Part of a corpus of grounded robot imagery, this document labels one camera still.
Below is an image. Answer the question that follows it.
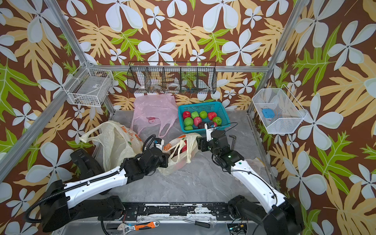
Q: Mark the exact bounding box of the green bumpy fruit toy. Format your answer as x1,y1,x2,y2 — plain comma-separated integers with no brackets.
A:
191,111,200,119

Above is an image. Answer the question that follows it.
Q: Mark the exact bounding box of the green cabbage toy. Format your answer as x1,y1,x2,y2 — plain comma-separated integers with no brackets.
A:
184,117,194,126

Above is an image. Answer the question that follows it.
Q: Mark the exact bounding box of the green apple toy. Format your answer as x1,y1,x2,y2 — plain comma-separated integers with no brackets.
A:
199,111,208,119

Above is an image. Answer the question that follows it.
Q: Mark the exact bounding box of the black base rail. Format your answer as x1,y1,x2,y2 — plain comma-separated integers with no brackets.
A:
98,202,256,221

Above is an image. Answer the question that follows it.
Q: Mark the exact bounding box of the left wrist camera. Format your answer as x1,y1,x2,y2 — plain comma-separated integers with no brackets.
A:
154,138,164,150

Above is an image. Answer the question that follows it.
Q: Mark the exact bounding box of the white wire basket left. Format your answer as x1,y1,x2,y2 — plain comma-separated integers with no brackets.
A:
63,62,114,107

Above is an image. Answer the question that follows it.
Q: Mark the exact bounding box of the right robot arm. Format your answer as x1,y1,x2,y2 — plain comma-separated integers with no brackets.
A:
196,130,305,235

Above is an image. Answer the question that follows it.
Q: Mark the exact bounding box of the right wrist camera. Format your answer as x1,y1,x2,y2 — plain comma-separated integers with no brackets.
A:
205,121,215,142

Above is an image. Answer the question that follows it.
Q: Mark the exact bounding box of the pale yellow bag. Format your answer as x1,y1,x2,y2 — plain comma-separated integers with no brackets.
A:
158,133,201,176

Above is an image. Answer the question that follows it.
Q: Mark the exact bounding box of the pink red fruit toy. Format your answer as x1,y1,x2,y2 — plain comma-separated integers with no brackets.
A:
193,117,202,127

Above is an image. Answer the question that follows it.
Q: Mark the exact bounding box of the pink plastic bag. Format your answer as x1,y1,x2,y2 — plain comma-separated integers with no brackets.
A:
131,94,178,138

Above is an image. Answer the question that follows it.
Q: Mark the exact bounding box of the orange adjustable wrench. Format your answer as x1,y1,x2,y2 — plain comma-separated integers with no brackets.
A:
117,221,160,235

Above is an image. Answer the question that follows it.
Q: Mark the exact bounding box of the white wire basket right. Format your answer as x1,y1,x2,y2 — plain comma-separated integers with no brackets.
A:
252,85,308,135

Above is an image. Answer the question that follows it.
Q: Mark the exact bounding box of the grey allen key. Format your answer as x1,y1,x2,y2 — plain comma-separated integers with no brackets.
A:
229,135,237,151

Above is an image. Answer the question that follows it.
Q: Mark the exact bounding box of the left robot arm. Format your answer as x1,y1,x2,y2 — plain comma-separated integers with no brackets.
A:
24,135,168,233

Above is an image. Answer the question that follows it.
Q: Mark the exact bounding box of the white wire basket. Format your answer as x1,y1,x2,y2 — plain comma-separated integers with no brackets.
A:
63,62,114,107
252,85,308,135

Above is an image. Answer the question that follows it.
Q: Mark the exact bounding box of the yellow plastic bag with fruit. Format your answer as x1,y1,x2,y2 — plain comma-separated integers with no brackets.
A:
79,120,144,171

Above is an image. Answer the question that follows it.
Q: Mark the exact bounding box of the red apple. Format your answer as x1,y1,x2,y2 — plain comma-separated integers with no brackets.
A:
183,111,191,119

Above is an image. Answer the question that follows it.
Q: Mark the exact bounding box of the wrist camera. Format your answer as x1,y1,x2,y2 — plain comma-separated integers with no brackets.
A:
205,121,215,142
154,138,164,150

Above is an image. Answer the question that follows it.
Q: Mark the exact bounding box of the teal plastic basket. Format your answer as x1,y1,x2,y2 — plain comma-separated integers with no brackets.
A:
178,101,230,135

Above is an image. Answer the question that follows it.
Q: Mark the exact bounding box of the black handled screwdriver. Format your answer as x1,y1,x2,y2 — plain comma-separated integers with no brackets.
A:
183,219,211,229

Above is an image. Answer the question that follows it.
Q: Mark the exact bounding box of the green round fruit toy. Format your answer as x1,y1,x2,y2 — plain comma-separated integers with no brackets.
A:
213,116,222,126

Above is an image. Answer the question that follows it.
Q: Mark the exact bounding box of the blue object in basket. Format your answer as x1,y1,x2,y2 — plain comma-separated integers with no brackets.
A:
262,108,275,119

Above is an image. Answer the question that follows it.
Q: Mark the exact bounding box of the black wire basket rear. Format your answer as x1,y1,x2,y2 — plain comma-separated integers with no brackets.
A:
125,61,217,95

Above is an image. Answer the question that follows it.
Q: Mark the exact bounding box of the dark purple fruit toy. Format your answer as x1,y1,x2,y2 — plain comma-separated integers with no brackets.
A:
198,122,206,129

